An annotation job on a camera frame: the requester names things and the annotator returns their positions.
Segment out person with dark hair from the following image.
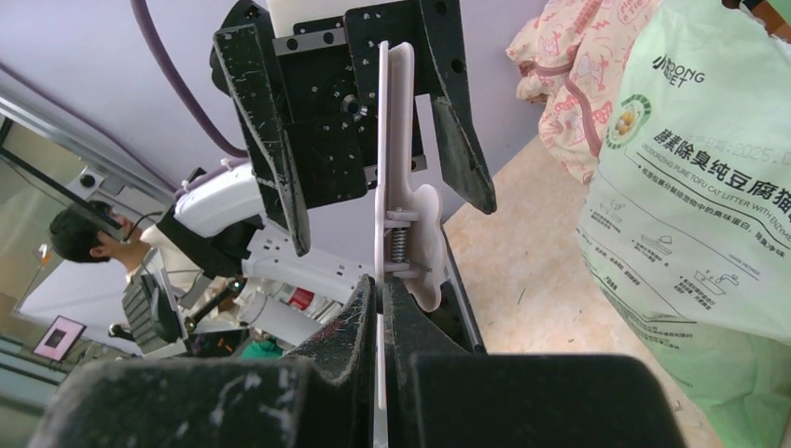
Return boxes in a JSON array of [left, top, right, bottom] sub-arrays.
[[49, 200, 198, 291]]

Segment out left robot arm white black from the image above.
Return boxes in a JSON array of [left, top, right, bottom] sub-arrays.
[[167, 1, 496, 276]]

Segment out green cat litter bag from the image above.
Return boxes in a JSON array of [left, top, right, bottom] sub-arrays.
[[576, 1, 790, 447]]

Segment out aluminium frame rail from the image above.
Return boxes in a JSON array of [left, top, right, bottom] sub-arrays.
[[1, 89, 173, 204]]

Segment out small black ruler piece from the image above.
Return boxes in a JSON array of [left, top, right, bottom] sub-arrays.
[[373, 40, 446, 412]]

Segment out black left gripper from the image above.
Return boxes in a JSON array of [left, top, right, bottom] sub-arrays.
[[214, 1, 497, 257]]

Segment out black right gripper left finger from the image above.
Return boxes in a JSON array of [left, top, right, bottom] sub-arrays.
[[30, 275, 376, 447]]

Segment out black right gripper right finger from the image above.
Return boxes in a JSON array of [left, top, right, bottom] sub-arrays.
[[382, 278, 684, 447]]

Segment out pink floral crumpled cloth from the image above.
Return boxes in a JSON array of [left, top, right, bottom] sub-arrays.
[[506, 0, 659, 184]]

